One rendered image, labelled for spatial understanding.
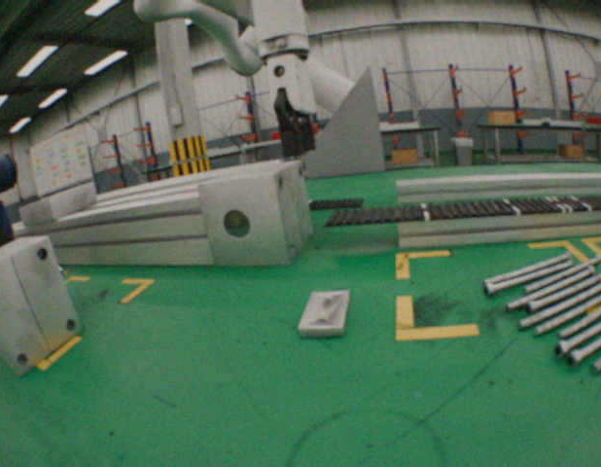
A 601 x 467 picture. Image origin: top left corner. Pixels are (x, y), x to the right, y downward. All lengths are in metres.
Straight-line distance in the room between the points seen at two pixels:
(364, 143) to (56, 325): 0.78
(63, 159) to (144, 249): 5.97
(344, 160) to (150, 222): 0.59
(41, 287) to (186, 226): 0.18
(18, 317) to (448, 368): 0.32
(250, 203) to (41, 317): 0.23
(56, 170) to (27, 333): 6.24
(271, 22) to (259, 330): 0.45
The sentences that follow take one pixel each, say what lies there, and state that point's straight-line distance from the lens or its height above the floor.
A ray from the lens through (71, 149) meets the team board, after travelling 6.26.
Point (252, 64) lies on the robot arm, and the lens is 1.06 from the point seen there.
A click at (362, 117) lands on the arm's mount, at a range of 0.87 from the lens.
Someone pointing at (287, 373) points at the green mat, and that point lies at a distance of 0.20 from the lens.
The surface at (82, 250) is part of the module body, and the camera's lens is 0.56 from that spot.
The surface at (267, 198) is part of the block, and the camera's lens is 0.32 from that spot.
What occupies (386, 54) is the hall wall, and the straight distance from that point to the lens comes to 8.25.
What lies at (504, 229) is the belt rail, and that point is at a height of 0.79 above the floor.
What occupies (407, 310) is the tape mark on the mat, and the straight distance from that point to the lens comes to 0.24.
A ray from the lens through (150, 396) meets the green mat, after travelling 0.21.
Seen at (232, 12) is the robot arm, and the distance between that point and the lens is 0.68.
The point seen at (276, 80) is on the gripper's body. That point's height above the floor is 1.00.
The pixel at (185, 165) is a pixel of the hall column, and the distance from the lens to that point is 3.82.
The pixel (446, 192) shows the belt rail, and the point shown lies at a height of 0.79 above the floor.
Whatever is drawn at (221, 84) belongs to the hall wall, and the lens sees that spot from 9.21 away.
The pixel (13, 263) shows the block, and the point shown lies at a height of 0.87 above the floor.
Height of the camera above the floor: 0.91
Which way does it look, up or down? 17 degrees down
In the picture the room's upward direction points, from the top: 9 degrees counter-clockwise
